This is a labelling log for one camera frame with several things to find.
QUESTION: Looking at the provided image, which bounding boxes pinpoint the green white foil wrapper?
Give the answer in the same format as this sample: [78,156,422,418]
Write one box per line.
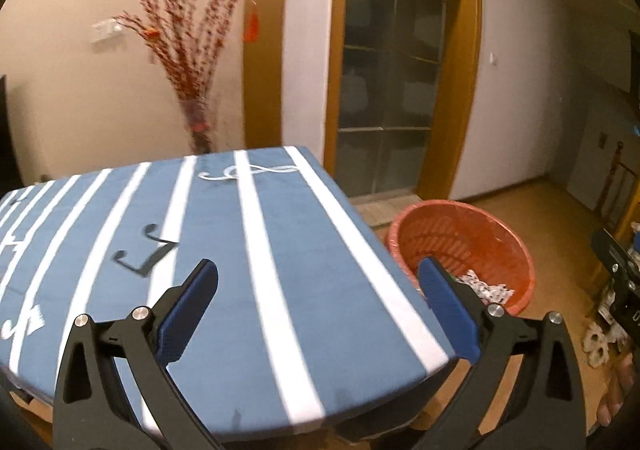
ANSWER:
[454,269,514,306]

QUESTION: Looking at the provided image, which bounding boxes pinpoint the red plastic trash basket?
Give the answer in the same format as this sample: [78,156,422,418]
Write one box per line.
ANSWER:
[385,200,536,316]

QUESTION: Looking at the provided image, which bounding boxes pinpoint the person's hand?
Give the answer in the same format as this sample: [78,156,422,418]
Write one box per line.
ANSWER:
[597,352,638,426]

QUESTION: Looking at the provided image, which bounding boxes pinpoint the white slippers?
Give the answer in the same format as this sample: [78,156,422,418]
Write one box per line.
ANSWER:
[582,321,629,369]

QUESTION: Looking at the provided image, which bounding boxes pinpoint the wooden chair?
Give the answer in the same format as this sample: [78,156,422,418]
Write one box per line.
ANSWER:
[594,141,638,230]

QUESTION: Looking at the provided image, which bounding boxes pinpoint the blue white striped tablecloth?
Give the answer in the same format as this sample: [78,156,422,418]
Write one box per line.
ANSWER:
[1,147,454,441]

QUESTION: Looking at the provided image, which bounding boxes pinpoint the black television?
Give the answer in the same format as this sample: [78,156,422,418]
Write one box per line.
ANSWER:
[0,75,23,194]

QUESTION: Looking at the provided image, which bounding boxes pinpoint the red branch bouquet in vase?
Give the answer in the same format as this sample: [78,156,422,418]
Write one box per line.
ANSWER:
[115,0,239,155]

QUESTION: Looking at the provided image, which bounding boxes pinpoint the white wall switch plate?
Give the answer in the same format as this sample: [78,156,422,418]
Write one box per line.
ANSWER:
[90,18,122,44]

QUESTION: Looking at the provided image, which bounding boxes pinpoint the glass door with wooden frame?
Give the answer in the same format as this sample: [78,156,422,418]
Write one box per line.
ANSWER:
[323,0,482,200]

